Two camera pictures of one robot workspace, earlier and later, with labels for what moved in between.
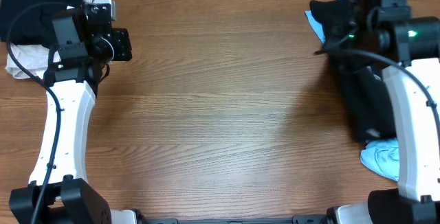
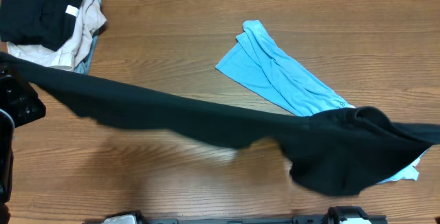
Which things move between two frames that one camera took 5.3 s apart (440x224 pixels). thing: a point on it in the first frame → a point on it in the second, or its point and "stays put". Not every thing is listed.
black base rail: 296,219 stays put
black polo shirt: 365,88 → 344,152
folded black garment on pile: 27,9 stays put
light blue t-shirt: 381,156 → 254,58
